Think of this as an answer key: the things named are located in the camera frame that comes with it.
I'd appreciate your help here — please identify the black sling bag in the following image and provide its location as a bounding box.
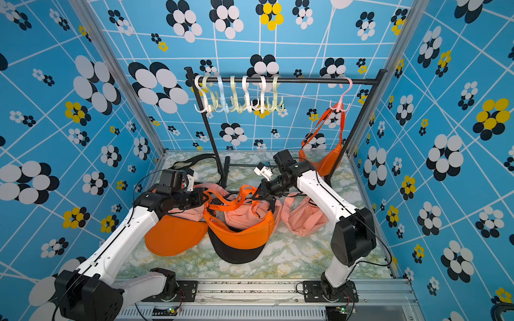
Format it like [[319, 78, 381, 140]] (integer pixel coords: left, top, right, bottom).
[[162, 153, 218, 173], [207, 228, 266, 264]]

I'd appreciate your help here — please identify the orange sling bag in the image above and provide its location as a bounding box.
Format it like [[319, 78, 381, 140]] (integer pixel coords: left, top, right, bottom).
[[203, 185, 276, 250], [145, 213, 207, 257], [298, 108, 346, 177]]

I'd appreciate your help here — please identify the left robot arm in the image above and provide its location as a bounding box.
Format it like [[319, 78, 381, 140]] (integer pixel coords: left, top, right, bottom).
[[51, 169, 207, 320]]

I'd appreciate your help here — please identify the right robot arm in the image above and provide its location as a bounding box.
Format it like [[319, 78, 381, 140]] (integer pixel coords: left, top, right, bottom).
[[253, 150, 377, 302]]

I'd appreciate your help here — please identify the white hook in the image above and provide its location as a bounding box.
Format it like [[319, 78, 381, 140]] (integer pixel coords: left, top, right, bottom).
[[254, 76, 270, 119], [241, 76, 254, 113], [194, 75, 208, 114]]

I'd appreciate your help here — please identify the light blue hook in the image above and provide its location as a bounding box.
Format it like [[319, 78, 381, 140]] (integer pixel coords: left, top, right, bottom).
[[216, 75, 229, 114]]

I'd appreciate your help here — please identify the pink hook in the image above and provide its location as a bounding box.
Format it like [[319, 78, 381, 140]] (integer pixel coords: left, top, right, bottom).
[[330, 78, 353, 112]]

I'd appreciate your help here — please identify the black clothes rack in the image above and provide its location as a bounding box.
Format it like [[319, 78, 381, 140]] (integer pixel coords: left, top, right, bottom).
[[172, 68, 388, 187]]

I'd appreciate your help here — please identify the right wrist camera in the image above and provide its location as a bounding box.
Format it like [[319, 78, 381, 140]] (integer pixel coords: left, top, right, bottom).
[[254, 163, 273, 181]]

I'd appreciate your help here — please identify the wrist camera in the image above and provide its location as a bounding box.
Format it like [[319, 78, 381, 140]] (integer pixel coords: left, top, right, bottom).
[[186, 169, 198, 191], [254, 163, 273, 181]]

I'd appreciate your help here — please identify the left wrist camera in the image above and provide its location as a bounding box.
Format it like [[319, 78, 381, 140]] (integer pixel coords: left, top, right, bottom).
[[186, 169, 198, 191]]

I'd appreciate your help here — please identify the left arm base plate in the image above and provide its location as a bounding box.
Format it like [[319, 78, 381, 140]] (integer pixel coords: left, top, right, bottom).
[[143, 280, 199, 303]]

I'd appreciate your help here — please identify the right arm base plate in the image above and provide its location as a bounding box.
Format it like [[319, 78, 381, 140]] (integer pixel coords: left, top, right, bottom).
[[301, 281, 359, 304]]

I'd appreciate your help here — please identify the aluminium frame rail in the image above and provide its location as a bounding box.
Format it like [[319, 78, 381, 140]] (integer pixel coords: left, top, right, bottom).
[[100, 279, 425, 320]]

